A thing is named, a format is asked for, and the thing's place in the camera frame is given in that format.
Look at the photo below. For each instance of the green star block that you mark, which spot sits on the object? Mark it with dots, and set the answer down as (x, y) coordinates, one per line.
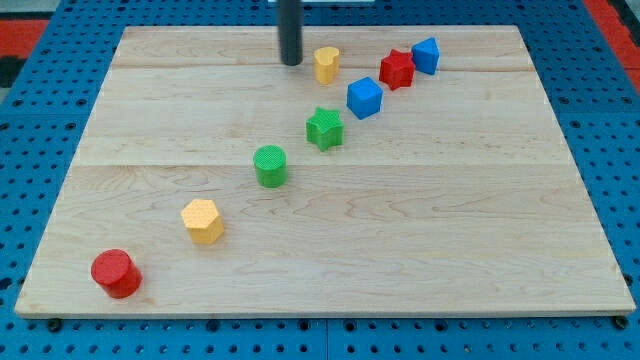
(325, 128)

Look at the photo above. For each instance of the green cylinder block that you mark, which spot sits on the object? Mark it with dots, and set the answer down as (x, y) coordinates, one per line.
(270, 166)

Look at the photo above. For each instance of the blue cube block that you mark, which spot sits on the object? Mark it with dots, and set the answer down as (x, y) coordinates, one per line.
(364, 97)

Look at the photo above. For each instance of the yellow heart block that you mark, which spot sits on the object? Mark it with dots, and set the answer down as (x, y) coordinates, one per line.
(326, 64)

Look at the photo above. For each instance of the yellow hexagon block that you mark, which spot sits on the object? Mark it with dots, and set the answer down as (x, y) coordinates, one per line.
(202, 221)

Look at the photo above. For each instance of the red star block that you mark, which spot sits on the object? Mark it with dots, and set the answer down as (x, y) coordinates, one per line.
(397, 69)

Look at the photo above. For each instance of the blue triangle block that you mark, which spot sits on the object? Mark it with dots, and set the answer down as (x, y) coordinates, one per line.
(425, 55)

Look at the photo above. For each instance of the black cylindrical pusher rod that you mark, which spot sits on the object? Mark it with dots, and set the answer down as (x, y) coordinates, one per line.
(290, 31)

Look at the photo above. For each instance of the red cylinder block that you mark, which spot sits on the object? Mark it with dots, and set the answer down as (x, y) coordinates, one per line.
(116, 273)

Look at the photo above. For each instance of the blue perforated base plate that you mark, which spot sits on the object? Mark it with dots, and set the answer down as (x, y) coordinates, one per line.
(47, 106)

